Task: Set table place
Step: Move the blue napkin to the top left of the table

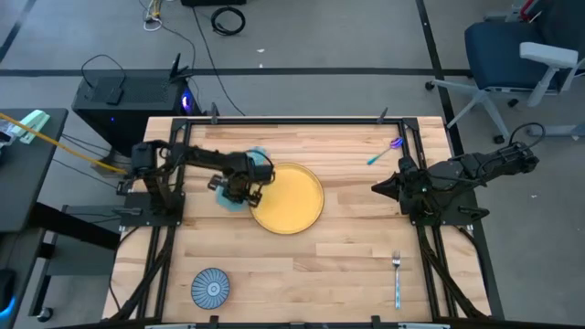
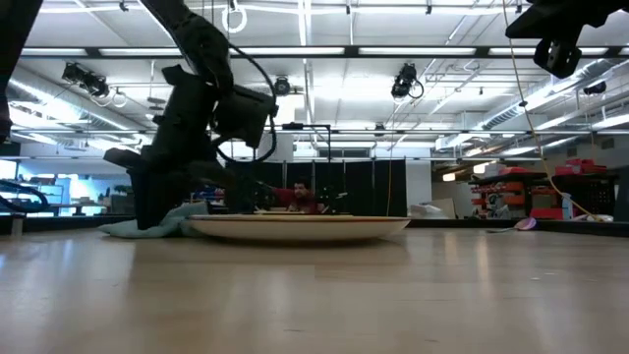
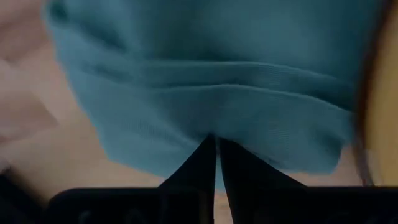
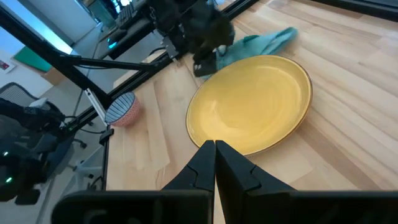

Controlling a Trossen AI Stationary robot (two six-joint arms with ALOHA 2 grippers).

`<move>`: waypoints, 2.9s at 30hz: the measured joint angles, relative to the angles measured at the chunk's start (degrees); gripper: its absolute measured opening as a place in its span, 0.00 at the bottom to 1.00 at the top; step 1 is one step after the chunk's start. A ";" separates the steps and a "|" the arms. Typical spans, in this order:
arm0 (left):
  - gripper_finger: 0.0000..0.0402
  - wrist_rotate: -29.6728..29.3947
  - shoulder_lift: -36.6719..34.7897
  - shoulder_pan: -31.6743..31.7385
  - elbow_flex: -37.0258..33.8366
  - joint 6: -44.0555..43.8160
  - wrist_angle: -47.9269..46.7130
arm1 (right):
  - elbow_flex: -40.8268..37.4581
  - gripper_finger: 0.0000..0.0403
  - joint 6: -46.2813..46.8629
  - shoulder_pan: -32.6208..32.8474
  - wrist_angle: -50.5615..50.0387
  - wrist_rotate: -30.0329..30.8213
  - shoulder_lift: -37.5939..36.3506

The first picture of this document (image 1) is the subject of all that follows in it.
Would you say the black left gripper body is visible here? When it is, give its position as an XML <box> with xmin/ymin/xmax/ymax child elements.
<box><xmin>207</xmin><ymin>152</ymin><xmax>276</xmax><ymax>207</ymax></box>

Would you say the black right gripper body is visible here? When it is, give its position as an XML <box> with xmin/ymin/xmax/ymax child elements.
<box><xmin>398</xmin><ymin>156</ymin><xmax>433</xmax><ymax>214</ymax></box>

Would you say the teal cloth napkin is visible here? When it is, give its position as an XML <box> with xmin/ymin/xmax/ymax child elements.
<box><xmin>214</xmin><ymin>145</ymin><xmax>271</xmax><ymax>213</ymax></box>

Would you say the round yellow plate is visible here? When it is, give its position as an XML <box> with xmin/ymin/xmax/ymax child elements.
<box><xmin>250</xmin><ymin>162</ymin><xmax>325</xmax><ymax>236</ymax></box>

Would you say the patterned ceramic bowl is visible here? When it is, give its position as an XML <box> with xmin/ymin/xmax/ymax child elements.
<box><xmin>190</xmin><ymin>267</ymin><xmax>231</xmax><ymax>311</ymax></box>

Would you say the iridescent purple spoon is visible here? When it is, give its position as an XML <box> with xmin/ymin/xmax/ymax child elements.
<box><xmin>367</xmin><ymin>137</ymin><xmax>405</xmax><ymax>166</ymax></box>

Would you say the silver fork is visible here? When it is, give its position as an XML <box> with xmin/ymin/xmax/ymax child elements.
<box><xmin>391</xmin><ymin>249</ymin><xmax>402</xmax><ymax>311</ymax></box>

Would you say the black computer tower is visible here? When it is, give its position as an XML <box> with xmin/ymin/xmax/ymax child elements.
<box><xmin>71</xmin><ymin>53</ymin><xmax>202</xmax><ymax>156</ymax></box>

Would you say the blue office chair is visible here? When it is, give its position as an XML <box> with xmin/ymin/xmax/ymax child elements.
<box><xmin>424</xmin><ymin>20</ymin><xmax>585</xmax><ymax>138</ymax></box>

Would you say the mint green stapler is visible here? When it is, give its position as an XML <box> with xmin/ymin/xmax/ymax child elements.
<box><xmin>9</xmin><ymin>109</ymin><xmax>50</xmax><ymax>145</ymax></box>

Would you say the black desk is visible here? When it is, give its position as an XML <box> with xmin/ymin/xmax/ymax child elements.
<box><xmin>0</xmin><ymin>108</ymin><xmax>122</xmax><ymax>324</ymax></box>

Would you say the black floor cable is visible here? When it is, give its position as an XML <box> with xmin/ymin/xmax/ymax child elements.
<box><xmin>189</xmin><ymin>0</ymin><xmax>247</xmax><ymax>117</ymax></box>

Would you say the coiled black cable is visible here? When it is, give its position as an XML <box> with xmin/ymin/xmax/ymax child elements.
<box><xmin>210</xmin><ymin>5</ymin><xmax>247</xmax><ymax>37</ymax></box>

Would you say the white cable bundle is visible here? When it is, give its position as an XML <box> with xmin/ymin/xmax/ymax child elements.
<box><xmin>144</xmin><ymin>0</ymin><xmax>165</xmax><ymax>32</ymax></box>

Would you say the yellow cable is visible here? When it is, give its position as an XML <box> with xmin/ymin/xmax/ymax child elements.
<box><xmin>0</xmin><ymin>112</ymin><xmax>129</xmax><ymax>175</ymax></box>

